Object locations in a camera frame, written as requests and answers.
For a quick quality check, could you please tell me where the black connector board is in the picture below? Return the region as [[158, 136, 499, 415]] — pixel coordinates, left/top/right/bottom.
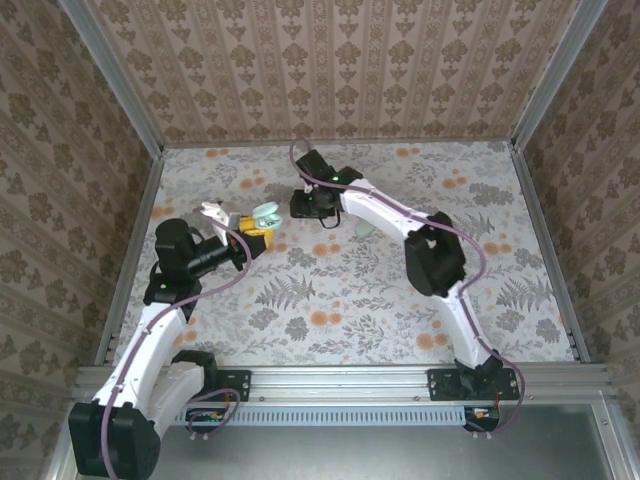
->
[[463, 406, 501, 433], [185, 407, 226, 434]]

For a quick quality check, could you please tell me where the aluminium right corner post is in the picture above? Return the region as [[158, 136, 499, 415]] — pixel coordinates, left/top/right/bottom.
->
[[512, 0, 609, 152]]

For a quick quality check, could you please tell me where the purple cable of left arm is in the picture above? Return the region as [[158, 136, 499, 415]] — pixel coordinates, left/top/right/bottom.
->
[[99, 208, 252, 479]]

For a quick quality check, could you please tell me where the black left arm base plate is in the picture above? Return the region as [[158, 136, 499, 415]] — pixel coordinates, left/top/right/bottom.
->
[[199, 368, 252, 403]]

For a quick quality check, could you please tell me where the aluminium back frame rail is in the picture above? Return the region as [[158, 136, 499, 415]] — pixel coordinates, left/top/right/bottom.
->
[[162, 138, 516, 150]]

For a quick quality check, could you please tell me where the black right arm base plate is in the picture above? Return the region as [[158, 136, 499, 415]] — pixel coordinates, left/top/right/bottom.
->
[[427, 368, 522, 402]]

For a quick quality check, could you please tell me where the floral patterned table cover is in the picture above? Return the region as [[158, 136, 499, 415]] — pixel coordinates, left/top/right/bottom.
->
[[112, 141, 576, 366]]

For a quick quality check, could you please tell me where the aluminium right side rail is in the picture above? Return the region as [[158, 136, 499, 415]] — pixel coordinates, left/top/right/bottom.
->
[[509, 144, 592, 362]]

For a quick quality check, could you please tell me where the aluminium front mounting rail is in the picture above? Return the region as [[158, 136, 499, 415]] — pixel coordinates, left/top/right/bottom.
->
[[74, 363, 619, 405]]

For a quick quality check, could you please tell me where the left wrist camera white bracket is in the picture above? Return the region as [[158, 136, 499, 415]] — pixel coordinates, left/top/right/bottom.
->
[[200, 199, 244, 232]]

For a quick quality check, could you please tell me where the aluminium corner post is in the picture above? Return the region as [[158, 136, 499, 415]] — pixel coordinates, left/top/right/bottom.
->
[[512, 0, 609, 152], [58, 0, 166, 157]]

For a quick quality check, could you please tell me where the grey metal sheet panel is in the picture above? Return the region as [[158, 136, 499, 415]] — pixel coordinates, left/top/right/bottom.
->
[[47, 402, 640, 480]]

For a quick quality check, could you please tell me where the black left connector board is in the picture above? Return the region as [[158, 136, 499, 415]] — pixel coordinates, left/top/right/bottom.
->
[[185, 407, 226, 434]]

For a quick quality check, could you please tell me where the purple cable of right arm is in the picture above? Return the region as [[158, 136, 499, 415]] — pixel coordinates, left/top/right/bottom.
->
[[289, 138, 526, 442]]

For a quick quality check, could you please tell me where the aluminium left side rail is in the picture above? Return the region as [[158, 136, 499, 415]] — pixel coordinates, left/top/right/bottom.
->
[[94, 149, 166, 366]]

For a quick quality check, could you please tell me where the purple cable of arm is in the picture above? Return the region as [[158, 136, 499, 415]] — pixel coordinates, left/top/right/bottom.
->
[[289, 138, 526, 442], [99, 208, 252, 479]]

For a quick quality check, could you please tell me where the aluminium left corner post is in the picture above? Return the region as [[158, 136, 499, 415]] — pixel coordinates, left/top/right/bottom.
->
[[58, 0, 166, 157]]

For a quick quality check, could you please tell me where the grey slotted cable duct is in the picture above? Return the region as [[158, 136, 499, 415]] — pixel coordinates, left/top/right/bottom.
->
[[172, 405, 471, 427]]

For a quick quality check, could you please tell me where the black right connector board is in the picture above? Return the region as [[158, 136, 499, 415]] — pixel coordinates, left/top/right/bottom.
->
[[463, 406, 501, 433]]

